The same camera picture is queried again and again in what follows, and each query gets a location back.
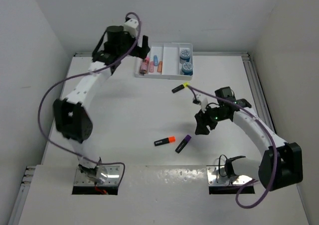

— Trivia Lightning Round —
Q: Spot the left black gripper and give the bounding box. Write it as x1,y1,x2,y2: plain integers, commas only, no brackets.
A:
116,27,149,60

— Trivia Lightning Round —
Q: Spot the white divided organizer tray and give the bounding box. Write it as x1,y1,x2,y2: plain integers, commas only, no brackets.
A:
134,43,194,81

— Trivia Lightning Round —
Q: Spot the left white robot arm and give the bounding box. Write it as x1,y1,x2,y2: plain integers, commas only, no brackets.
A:
53,24,150,181

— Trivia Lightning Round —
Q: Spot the blue eraser case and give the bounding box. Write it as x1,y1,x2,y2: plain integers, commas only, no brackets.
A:
153,55,159,66

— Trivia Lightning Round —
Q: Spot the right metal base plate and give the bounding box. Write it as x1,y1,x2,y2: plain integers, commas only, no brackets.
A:
206,165,252,187

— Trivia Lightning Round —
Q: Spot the metal base plate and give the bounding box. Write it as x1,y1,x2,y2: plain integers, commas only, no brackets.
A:
206,165,252,187
74,165,120,187

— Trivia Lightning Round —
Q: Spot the aluminium frame rail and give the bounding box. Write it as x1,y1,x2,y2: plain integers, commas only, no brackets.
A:
242,53,276,132

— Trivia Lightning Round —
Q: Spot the pink tube of pens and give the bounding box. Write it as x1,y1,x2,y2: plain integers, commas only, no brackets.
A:
139,57,150,75

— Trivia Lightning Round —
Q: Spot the purple cap black highlighter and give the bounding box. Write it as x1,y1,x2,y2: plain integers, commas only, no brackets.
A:
175,135,191,153

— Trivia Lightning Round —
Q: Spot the orange cap black highlighter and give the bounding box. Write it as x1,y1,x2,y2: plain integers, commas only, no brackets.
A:
154,136,176,146

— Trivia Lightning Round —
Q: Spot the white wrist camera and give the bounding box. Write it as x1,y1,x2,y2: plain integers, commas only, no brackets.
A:
192,94,208,113
123,18,139,38

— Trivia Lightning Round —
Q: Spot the yellow cap black highlighter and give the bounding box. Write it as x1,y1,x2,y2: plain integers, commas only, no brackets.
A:
171,83,189,94

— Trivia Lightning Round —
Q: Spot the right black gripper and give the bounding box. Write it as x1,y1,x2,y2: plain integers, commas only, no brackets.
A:
194,104,228,135

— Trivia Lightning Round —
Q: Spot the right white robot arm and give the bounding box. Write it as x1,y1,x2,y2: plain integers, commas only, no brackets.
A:
192,87,303,191

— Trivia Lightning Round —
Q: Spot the pink eraser case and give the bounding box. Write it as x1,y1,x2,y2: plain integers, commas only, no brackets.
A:
149,61,155,73

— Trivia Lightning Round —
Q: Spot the blue tape roll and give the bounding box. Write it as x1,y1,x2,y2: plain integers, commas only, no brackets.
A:
181,62,193,76
179,48,191,64

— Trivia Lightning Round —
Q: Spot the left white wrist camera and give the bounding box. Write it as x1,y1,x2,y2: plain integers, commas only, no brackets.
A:
123,18,139,38

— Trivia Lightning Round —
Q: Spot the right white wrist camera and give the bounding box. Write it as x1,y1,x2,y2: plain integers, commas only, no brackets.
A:
192,94,208,113

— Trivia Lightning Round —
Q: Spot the orange eraser case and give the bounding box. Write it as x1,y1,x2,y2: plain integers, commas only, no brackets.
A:
157,61,163,73

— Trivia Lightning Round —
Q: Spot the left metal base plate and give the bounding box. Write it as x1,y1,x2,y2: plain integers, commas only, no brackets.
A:
74,165,120,187

